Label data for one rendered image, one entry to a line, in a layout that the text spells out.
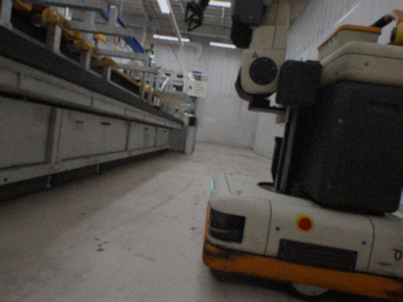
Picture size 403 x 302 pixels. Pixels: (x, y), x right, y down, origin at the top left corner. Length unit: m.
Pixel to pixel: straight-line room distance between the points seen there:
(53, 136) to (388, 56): 1.59
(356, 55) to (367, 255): 0.59
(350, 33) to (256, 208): 0.72
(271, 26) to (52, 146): 1.32
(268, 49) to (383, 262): 0.78
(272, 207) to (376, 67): 0.52
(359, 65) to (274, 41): 0.30
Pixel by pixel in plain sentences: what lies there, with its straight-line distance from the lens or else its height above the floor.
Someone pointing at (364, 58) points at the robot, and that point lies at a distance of 0.92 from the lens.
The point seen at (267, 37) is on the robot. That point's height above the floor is 0.85.
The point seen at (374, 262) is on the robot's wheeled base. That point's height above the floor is 0.16.
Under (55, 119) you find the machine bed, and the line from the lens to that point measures 1.66.
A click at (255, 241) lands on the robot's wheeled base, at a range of 0.81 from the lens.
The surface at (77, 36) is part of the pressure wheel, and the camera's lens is 1.56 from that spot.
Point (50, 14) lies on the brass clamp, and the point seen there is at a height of 0.84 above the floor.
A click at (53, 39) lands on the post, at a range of 1.25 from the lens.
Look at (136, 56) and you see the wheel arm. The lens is 1.41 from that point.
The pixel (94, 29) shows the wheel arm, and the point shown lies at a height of 0.83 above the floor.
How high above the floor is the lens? 0.46
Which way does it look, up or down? 3 degrees down
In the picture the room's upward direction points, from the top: 8 degrees clockwise
